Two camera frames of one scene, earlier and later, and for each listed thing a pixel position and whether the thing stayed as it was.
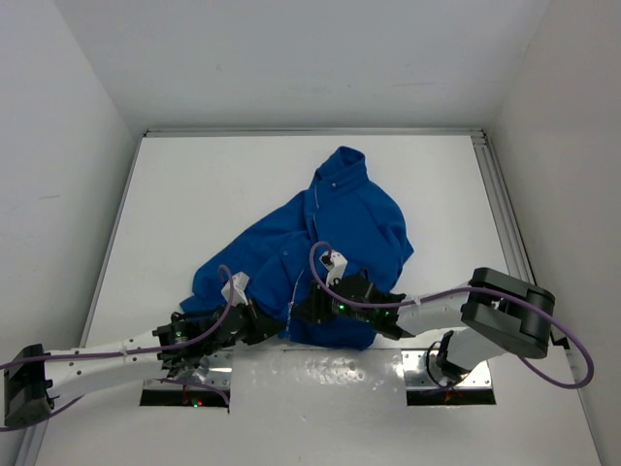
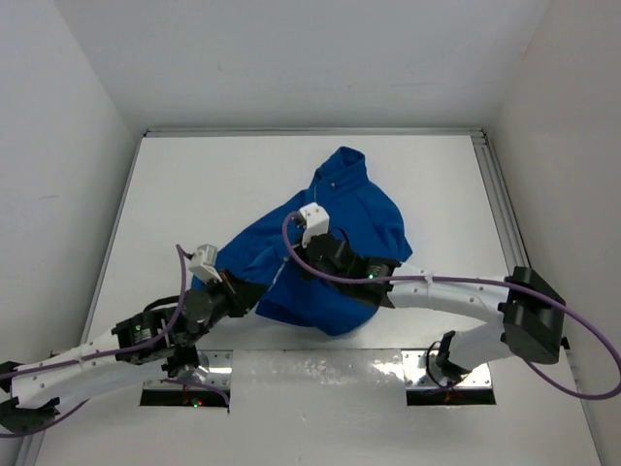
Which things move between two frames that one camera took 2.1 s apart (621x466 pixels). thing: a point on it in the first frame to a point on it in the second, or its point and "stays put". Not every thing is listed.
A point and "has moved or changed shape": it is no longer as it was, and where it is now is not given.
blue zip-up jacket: (343, 210) has moved or changed shape
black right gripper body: (326, 310) to (306, 257)
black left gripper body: (249, 331) to (227, 299)
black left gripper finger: (270, 326) to (248, 293)
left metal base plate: (217, 371) stays put
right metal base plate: (416, 376) stays put
